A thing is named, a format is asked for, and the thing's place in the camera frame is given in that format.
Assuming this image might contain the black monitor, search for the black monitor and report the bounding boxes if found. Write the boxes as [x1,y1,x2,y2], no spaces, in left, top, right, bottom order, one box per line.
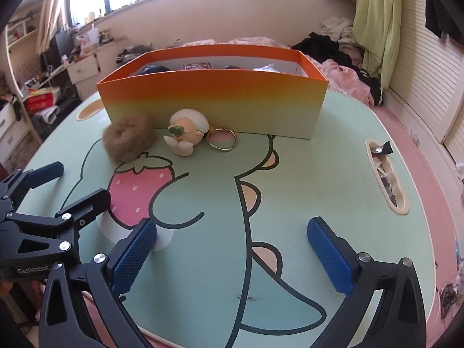
[49,31,75,66]

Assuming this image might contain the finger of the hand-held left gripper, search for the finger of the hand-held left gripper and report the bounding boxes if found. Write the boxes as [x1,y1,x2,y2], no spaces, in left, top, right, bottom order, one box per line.
[0,161,65,207]
[9,188,112,262]

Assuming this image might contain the white drawer cabinet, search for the white drawer cabinet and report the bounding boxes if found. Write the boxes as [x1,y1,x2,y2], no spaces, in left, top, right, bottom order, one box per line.
[67,52,100,84]

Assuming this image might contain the black white-striped garment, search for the black white-striped garment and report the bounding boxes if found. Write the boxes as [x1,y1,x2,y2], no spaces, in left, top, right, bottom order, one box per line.
[357,66,385,107]

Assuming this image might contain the green cartoon desktop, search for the green cartoon desktop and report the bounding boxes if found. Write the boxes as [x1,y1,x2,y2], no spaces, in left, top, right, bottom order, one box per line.
[22,89,436,348]

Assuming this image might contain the brown fur scrunchie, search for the brown fur scrunchie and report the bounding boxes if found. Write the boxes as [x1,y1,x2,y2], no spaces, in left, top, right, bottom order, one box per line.
[101,113,156,162]

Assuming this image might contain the black clothes pile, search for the black clothes pile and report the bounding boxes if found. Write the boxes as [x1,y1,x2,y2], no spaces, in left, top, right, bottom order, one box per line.
[292,32,359,66]

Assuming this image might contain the striped clothes pile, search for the striped clothes pile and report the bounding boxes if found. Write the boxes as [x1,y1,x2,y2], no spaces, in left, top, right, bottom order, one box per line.
[116,44,152,63]

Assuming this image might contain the white clothes pile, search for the white clothes pile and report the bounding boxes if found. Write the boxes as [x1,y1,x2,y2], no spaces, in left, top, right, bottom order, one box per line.
[321,15,363,44]

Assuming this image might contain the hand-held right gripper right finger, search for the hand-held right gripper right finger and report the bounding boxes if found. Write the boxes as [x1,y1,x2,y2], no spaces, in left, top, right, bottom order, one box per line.
[307,217,426,348]

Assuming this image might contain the pile of small wrappers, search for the pile of small wrappers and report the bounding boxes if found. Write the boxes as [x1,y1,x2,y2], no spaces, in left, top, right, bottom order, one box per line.
[373,154,405,207]

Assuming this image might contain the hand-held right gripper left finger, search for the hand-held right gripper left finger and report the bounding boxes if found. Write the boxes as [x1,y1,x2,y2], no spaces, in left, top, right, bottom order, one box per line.
[38,217,158,348]

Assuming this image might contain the chubby doll keychain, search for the chubby doll keychain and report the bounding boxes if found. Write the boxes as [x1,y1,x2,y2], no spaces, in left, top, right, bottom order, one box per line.
[164,109,238,157]

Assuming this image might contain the white storage shelf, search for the white storage shelf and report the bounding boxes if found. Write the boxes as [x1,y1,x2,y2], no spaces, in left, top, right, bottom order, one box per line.
[0,20,42,160]

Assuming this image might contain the pink fleece blanket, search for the pink fleece blanket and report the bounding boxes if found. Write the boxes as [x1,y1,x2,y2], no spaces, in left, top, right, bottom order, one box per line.
[321,58,375,108]

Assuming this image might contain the red and white box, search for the red and white box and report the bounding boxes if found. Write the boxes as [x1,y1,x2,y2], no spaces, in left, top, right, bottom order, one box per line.
[25,86,61,113]

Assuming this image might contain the clear bag of dark bits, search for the clear bag of dark bits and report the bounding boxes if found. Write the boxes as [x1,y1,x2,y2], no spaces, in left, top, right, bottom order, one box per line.
[437,279,463,321]

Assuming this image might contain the orange cardboard box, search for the orange cardboard box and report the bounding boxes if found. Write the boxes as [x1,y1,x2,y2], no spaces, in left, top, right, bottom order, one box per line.
[96,43,329,141]

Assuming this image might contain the green hanging cloth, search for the green hanging cloth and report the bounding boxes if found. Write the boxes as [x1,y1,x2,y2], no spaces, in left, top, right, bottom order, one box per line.
[352,0,403,89]

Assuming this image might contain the pink bed sheet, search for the pink bed sheet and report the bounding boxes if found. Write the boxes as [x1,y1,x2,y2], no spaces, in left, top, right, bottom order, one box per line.
[370,90,464,298]

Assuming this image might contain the white louvered closet doors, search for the white louvered closet doors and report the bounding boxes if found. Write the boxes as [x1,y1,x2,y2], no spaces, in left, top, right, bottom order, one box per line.
[388,0,464,167]

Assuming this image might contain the black hanging garment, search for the black hanging garment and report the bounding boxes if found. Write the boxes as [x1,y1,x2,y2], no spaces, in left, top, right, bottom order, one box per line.
[424,0,464,46]

